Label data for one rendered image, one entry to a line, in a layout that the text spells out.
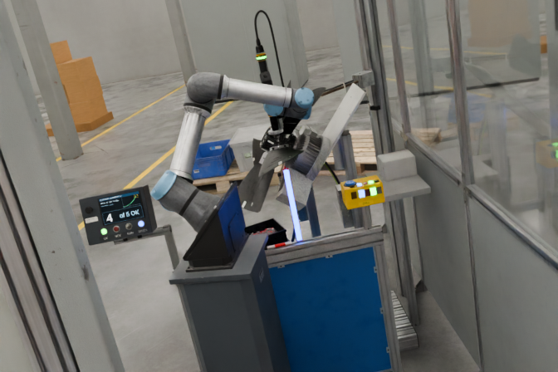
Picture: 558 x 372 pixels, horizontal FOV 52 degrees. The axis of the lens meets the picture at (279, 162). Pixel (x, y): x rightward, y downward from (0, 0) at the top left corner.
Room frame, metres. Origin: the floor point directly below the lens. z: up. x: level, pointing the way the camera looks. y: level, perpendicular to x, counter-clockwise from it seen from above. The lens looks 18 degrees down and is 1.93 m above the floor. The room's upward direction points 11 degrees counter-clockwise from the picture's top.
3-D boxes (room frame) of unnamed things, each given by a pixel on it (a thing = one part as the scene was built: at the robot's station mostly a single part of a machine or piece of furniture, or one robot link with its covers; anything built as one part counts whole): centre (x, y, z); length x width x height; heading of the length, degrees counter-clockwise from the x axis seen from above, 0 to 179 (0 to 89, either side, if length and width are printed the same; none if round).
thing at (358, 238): (2.18, 0.08, 0.82); 0.90 x 0.04 x 0.08; 91
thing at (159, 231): (2.17, 0.61, 1.04); 0.24 x 0.03 x 0.03; 91
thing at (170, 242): (2.17, 0.51, 0.96); 0.03 x 0.03 x 0.20; 1
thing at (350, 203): (2.19, -0.32, 1.02); 0.16 x 0.10 x 0.11; 91
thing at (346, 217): (2.78, -0.35, 0.73); 0.15 x 0.09 x 0.22; 91
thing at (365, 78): (2.91, -0.52, 1.35); 0.10 x 0.07 x 0.09; 126
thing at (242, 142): (5.73, 0.21, 0.31); 0.60 x 0.42 x 0.33; 171
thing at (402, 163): (2.75, -0.59, 0.92); 0.17 x 0.16 x 0.11; 91
